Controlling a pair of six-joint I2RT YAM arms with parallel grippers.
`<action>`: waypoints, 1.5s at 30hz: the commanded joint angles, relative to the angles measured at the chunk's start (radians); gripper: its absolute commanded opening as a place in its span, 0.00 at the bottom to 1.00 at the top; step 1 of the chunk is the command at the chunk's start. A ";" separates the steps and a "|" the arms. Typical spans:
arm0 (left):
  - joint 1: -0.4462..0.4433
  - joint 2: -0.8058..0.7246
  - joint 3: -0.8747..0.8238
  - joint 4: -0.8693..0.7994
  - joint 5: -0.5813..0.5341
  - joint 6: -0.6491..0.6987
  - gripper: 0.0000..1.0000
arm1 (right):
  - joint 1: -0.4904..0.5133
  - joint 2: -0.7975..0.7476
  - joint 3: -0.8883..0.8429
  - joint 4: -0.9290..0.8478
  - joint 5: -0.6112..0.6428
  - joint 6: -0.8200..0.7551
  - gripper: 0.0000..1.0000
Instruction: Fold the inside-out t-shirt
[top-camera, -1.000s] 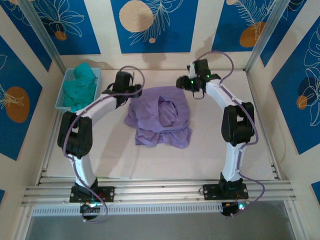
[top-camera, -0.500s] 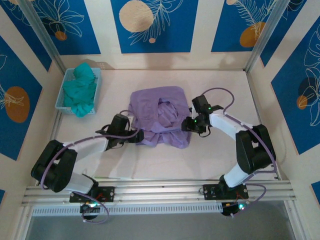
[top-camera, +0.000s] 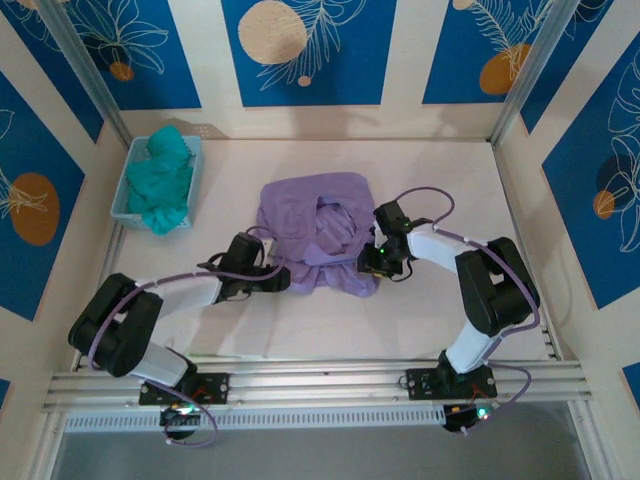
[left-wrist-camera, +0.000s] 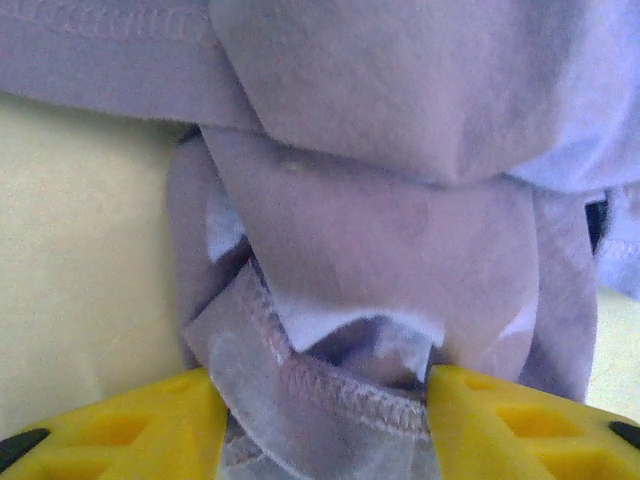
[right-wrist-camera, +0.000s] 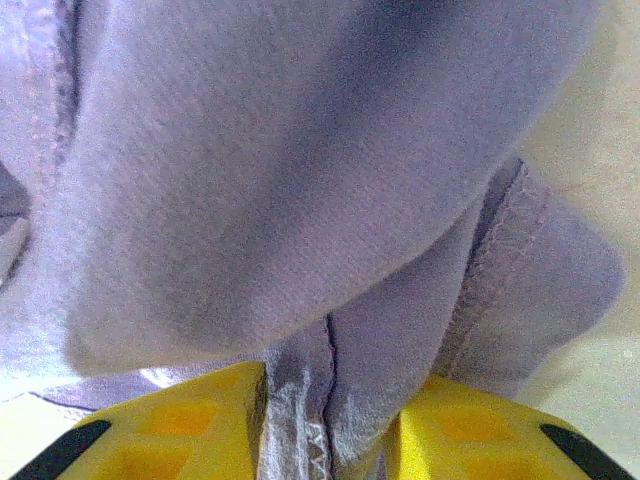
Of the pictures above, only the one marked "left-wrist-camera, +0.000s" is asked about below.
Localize purple t-shirt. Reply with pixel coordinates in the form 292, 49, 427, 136
0, 0, 640, 480

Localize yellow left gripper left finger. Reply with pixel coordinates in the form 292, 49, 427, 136
0, 368, 229, 480

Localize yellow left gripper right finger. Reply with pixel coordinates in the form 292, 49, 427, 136
427, 367, 640, 480

